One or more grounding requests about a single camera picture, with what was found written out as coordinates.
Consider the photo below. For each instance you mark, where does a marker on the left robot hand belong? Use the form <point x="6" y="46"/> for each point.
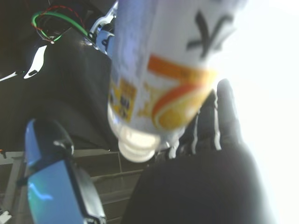
<point x="205" y="191"/>

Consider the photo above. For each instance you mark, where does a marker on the orange drink bottle white cap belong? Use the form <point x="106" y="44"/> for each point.
<point x="163" y="58"/>

